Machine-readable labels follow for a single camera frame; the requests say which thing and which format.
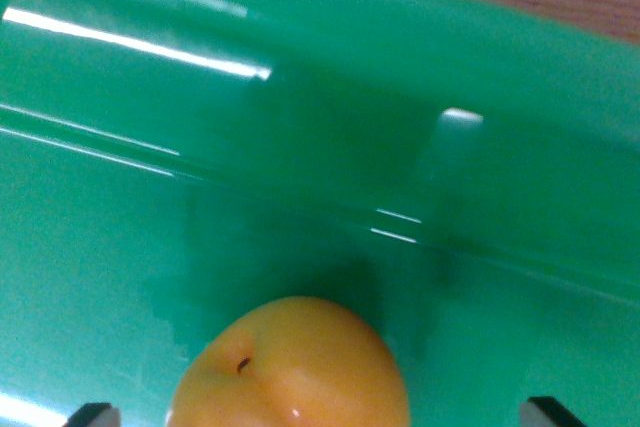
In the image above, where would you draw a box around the green plastic bin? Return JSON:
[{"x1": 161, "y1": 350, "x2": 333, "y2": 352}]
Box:
[{"x1": 0, "y1": 0, "x2": 640, "y2": 427}]

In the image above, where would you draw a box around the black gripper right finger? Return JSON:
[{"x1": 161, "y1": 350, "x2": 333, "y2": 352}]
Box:
[{"x1": 518, "y1": 396, "x2": 588, "y2": 427}]

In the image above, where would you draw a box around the yellow orange peach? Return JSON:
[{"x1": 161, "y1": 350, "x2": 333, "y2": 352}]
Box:
[{"x1": 165, "y1": 295, "x2": 412, "y2": 427}]

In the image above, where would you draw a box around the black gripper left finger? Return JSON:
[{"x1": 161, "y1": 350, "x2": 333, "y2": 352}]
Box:
[{"x1": 61, "y1": 402, "x2": 123, "y2": 427}]

